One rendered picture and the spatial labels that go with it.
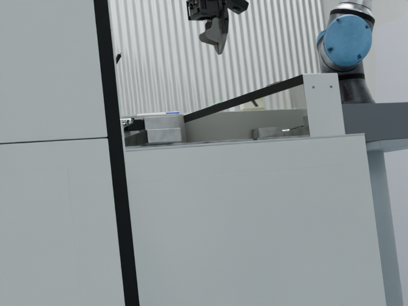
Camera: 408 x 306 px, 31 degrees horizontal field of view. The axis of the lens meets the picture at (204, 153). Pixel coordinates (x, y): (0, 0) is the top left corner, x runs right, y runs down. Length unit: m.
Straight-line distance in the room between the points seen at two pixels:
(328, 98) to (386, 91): 2.81
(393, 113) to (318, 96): 0.40
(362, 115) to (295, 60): 3.09
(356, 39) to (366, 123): 0.21
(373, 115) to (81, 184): 1.03
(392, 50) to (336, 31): 2.55
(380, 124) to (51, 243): 1.11
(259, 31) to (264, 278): 3.54
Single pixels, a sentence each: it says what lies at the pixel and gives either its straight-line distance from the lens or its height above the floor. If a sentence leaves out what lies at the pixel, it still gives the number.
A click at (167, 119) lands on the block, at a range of 1.60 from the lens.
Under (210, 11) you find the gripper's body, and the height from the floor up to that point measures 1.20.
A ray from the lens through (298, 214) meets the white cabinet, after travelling 1.45.
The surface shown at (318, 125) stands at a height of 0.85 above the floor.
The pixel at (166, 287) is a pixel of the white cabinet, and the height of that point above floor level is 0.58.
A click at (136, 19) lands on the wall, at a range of 4.43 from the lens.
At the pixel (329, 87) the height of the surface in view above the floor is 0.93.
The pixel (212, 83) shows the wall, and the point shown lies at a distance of 4.57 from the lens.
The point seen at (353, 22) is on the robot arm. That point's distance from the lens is 1.89.
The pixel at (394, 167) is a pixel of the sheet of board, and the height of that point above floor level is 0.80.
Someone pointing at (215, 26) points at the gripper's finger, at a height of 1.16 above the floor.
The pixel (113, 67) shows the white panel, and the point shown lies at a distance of 1.08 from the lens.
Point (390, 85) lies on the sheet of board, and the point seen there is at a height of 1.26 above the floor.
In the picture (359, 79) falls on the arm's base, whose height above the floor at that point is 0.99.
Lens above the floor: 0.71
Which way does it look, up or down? 4 degrees up
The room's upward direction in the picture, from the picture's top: 6 degrees counter-clockwise
